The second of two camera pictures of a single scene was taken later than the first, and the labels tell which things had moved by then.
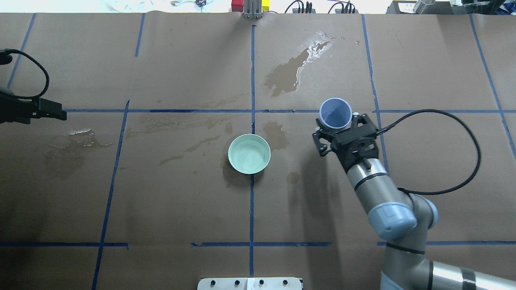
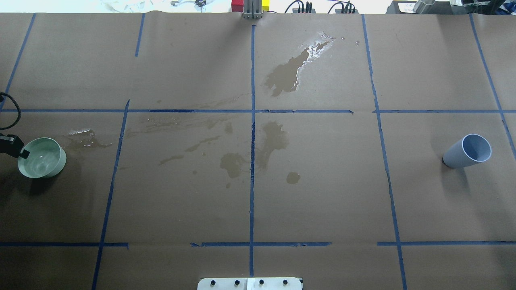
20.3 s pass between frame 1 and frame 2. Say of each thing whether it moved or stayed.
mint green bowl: moved
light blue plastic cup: moved
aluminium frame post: stayed
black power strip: stayed
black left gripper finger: moved
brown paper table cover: stayed
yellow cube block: stayed
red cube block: stayed
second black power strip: stayed
